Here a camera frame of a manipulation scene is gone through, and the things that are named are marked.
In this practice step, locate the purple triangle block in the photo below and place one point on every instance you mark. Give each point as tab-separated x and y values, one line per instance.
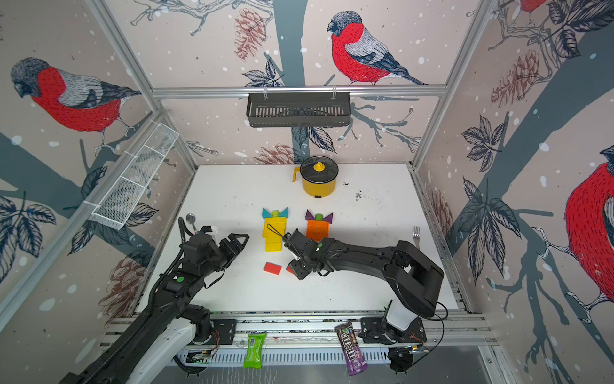
329	218
310	216

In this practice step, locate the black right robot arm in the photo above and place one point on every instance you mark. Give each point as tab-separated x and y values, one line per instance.
413	277

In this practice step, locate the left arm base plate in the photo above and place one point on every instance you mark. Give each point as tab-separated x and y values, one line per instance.
222	332

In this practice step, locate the long yellow rectangle block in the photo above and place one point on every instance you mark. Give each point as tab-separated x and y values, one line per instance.
275	221

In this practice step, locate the fork with teal handle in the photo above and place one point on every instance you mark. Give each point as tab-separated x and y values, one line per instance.
417	236

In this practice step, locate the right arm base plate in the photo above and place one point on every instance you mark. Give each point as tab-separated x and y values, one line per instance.
378	331

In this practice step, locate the green snack packet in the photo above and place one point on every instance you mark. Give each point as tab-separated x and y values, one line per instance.
253	359

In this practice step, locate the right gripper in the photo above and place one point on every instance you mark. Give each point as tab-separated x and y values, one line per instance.
299	273

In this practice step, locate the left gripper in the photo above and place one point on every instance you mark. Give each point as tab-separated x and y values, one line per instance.
236	247

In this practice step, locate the black wire shelf basket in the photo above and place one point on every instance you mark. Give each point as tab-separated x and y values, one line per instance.
299	110

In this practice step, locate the metal spoon pink handle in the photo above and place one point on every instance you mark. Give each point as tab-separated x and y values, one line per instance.
190	218

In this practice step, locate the red square block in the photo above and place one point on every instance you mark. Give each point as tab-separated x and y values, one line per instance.
273	269

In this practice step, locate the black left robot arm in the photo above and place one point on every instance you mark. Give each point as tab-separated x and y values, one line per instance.
171	321

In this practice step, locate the orange slanted block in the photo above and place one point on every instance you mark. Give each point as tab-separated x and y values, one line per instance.
317	237

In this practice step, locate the yellow pot with lid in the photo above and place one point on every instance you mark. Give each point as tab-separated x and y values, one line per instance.
318	175

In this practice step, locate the purple m&m candy packet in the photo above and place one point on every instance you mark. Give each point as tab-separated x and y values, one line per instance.
354	358

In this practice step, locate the small yellow block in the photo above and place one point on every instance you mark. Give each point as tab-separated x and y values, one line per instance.
270	241

